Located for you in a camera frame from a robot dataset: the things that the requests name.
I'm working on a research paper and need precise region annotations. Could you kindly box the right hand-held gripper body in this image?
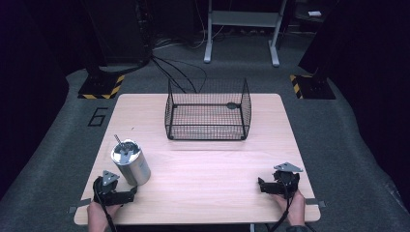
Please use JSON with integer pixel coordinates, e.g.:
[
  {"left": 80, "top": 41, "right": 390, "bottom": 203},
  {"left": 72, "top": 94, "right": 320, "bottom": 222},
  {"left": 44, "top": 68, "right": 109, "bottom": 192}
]
[{"left": 272, "top": 161, "right": 305, "bottom": 199}]

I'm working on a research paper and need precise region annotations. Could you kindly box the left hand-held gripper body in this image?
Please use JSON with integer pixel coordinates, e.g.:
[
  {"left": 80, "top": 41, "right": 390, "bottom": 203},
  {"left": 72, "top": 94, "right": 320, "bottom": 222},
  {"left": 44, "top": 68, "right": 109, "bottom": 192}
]
[{"left": 93, "top": 169, "right": 130, "bottom": 206}]

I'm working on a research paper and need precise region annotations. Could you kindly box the silver metal can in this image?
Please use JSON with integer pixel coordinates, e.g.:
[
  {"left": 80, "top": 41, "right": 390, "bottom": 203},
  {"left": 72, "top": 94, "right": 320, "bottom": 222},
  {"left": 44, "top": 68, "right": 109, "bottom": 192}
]
[{"left": 110, "top": 138, "right": 152, "bottom": 187}]

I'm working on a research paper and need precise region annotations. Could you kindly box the person's right hand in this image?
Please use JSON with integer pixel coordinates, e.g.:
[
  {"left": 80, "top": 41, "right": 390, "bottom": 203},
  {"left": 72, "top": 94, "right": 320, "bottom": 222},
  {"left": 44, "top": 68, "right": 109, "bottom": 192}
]
[{"left": 273, "top": 189, "right": 307, "bottom": 227}]

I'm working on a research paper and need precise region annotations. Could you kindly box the person's left hand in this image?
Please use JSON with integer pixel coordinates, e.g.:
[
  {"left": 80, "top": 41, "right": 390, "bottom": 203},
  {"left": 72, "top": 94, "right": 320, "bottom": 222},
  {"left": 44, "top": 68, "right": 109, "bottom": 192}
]
[{"left": 86, "top": 200, "right": 122, "bottom": 232}]

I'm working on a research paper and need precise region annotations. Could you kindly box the black yellow-striped stand base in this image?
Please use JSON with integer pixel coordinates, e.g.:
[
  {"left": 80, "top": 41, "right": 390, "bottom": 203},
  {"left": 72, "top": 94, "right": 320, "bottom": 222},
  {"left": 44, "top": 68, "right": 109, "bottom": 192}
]
[
  {"left": 288, "top": 69, "right": 337, "bottom": 101},
  {"left": 77, "top": 66, "right": 126, "bottom": 101}
]

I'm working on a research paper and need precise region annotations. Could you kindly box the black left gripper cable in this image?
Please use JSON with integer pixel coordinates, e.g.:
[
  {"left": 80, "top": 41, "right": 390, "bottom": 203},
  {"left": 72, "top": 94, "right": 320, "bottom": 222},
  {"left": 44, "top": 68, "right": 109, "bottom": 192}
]
[{"left": 95, "top": 182, "right": 118, "bottom": 232}]

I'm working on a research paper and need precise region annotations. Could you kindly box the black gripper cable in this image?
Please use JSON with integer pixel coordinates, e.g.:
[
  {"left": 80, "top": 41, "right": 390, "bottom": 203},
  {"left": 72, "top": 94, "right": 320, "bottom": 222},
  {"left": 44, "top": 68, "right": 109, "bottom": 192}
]
[
  {"left": 266, "top": 175, "right": 294, "bottom": 232},
  {"left": 95, "top": 182, "right": 118, "bottom": 232}
]

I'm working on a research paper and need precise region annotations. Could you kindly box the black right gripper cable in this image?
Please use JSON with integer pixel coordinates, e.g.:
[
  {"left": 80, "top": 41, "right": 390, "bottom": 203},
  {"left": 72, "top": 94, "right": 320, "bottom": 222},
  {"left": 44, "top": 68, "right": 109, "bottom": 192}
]
[{"left": 266, "top": 175, "right": 294, "bottom": 232}]

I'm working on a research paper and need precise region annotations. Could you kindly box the grey metal table bracket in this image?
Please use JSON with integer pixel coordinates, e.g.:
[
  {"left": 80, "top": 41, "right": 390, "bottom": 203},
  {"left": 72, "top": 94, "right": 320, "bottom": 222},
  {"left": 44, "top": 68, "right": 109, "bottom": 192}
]
[
  {"left": 67, "top": 197, "right": 93, "bottom": 215},
  {"left": 305, "top": 197, "right": 327, "bottom": 208}
]

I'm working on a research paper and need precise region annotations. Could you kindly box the black wire mesh basket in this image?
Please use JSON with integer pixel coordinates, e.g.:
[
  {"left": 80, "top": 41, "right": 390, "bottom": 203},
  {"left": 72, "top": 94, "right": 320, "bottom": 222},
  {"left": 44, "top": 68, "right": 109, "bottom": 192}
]
[{"left": 164, "top": 77, "right": 252, "bottom": 141}]

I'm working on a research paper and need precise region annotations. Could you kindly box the bundle of black floor cables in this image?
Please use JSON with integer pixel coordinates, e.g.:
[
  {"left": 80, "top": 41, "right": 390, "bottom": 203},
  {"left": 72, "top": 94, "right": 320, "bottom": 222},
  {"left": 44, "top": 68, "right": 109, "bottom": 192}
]
[{"left": 150, "top": 33, "right": 209, "bottom": 95}]

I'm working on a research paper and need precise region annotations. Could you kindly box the white metal stand frame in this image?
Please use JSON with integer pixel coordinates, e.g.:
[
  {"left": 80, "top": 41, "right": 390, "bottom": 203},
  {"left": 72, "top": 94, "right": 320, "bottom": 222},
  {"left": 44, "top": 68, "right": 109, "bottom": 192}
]
[{"left": 203, "top": 0, "right": 288, "bottom": 68}]

